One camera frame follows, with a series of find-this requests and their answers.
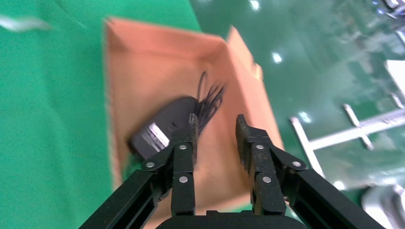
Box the open brown cardboard box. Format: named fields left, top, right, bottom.
left=104, top=17, right=286, bottom=229

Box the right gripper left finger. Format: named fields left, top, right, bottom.
left=78, top=114, right=200, bottom=229

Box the green table cloth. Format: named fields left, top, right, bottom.
left=0, top=0, right=203, bottom=229

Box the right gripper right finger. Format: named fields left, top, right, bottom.
left=235, top=114, right=385, bottom=229

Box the white pedestal table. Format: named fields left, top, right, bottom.
left=289, top=60, right=405, bottom=179

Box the black wired mouse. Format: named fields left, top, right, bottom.
left=128, top=71, right=226, bottom=162

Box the white wheeled background robot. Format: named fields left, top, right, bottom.
left=362, top=185, right=405, bottom=229

